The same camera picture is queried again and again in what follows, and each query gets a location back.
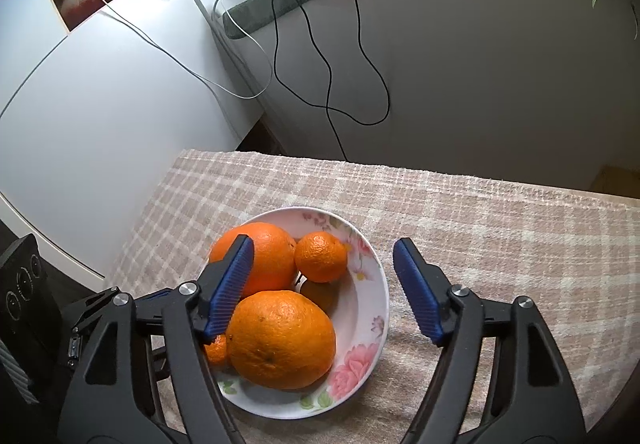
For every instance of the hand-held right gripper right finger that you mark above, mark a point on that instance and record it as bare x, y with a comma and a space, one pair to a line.
417, 289

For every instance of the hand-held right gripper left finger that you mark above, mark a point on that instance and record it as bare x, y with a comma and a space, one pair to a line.
232, 284

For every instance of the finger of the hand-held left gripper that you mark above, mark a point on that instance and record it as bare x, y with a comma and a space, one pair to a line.
82, 324

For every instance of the large orange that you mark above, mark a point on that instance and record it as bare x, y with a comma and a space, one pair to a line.
280, 339
272, 259

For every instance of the white floral plate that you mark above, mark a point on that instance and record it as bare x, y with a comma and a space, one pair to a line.
360, 304

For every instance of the small mandarin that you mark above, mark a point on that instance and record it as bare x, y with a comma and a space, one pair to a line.
217, 350

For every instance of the yellow green round fruit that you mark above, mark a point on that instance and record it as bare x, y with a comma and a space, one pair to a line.
322, 296

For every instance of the beige checked blanket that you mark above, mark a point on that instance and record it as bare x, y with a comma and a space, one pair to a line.
500, 234

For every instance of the white cabinet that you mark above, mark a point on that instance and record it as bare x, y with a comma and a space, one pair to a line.
125, 124

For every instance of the cardboard box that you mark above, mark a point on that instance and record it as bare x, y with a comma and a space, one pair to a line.
617, 181

